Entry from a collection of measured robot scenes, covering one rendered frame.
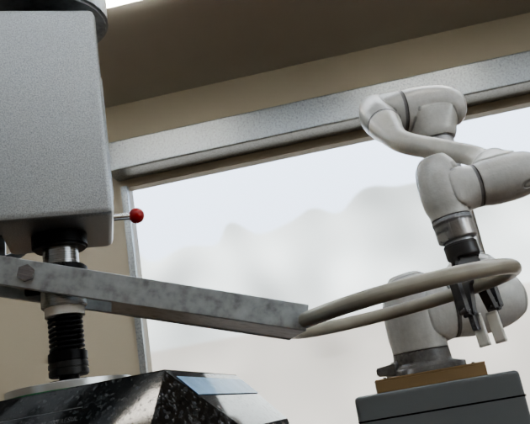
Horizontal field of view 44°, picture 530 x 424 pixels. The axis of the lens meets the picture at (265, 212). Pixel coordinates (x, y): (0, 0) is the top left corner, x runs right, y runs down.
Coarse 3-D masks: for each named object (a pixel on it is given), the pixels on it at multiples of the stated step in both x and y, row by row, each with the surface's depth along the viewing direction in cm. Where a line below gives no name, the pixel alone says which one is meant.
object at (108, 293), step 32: (0, 256) 112; (0, 288) 121; (32, 288) 111; (64, 288) 113; (96, 288) 114; (128, 288) 115; (160, 288) 116; (192, 288) 118; (160, 320) 126; (192, 320) 123; (224, 320) 119; (256, 320) 118; (288, 320) 120
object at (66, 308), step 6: (54, 306) 114; (60, 306) 114; (66, 306) 114; (72, 306) 115; (78, 306) 116; (84, 306) 118; (48, 312) 114; (54, 312) 114; (60, 312) 114; (66, 312) 114; (72, 312) 115; (78, 312) 115; (84, 312) 117; (48, 318) 116
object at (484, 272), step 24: (480, 264) 112; (504, 264) 115; (384, 288) 110; (408, 288) 109; (432, 288) 109; (480, 288) 142; (312, 312) 117; (336, 312) 113; (384, 312) 153; (408, 312) 153; (312, 336) 144
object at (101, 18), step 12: (0, 0) 124; (12, 0) 125; (24, 0) 125; (36, 0) 126; (48, 0) 127; (60, 0) 127; (72, 0) 128; (84, 0) 129; (96, 0) 132; (96, 12) 132; (96, 24) 136; (108, 24) 138
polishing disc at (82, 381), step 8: (96, 376) 106; (104, 376) 107; (112, 376) 108; (120, 376) 110; (40, 384) 103; (48, 384) 103; (56, 384) 103; (64, 384) 103; (72, 384) 104; (80, 384) 104; (8, 392) 106; (16, 392) 105; (24, 392) 104; (32, 392) 103
